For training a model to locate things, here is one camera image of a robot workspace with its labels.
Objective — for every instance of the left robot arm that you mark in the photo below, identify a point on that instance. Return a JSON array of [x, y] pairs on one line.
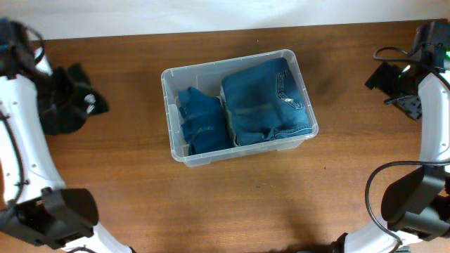
[[40, 209]]

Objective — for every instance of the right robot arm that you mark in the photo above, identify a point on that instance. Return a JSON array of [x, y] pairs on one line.
[[413, 209]]

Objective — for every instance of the clear plastic storage bin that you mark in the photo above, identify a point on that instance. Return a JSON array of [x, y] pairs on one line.
[[207, 77]]

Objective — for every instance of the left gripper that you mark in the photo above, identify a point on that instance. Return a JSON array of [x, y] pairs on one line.
[[69, 90]]

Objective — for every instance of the dark blue jeans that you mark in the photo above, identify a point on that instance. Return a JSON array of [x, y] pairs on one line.
[[264, 103]]

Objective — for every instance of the light blue denim jeans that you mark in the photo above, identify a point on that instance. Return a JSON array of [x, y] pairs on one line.
[[228, 117]]

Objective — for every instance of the black garment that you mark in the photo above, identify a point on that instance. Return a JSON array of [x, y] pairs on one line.
[[87, 102]]

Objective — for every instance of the blue shirt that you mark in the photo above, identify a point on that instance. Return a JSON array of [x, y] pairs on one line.
[[204, 128]]

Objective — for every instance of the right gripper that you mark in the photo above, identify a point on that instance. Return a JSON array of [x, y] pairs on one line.
[[382, 77]]

